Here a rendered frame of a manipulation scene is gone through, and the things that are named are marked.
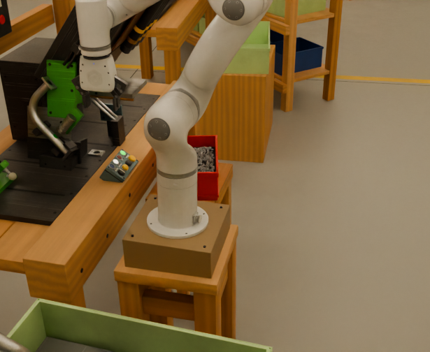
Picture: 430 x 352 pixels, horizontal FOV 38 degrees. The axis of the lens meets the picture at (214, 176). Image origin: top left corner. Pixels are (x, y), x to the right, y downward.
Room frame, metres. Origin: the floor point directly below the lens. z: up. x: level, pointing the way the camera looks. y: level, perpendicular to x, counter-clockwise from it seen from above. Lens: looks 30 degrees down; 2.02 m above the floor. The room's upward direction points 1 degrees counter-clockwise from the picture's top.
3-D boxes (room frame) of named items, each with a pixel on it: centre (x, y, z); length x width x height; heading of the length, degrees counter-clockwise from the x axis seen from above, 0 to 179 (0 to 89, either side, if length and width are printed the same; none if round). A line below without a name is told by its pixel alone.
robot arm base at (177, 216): (1.60, 0.11, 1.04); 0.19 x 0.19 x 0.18
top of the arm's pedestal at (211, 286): (1.60, 0.12, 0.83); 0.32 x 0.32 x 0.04; 77
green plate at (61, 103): (2.17, 0.55, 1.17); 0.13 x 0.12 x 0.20; 165
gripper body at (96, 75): (1.68, 0.33, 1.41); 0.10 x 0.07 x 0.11; 75
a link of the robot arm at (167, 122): (1.57, 0.12, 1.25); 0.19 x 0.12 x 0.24; 160
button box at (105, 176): (2.00, 0.35, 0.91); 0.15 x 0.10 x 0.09; 165
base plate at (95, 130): (2.26, 0.59, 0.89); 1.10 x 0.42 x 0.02; 165
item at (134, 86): (2.31, 0.47, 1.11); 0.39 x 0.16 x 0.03; 75
